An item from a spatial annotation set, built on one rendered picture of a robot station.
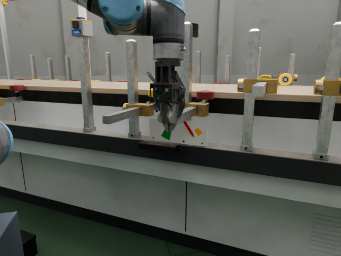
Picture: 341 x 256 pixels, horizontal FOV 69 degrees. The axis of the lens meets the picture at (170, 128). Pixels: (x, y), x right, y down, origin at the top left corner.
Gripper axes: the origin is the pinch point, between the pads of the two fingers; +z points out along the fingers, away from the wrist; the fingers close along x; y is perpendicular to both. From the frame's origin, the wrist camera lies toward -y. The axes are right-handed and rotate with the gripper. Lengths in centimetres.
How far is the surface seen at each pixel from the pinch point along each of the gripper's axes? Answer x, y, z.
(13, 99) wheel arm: -124, -37, -1
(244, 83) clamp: 18.6, -23.9, -13.9
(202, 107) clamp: 3.3, -24.1, -4.0
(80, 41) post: -55, -23, -31
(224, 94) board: 7.3, -46.3, -8.1
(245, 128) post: 20.1, -25.2, 2.8
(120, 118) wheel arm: -23.7, -7.3, -0.4
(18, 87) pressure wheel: -122, -39, -8
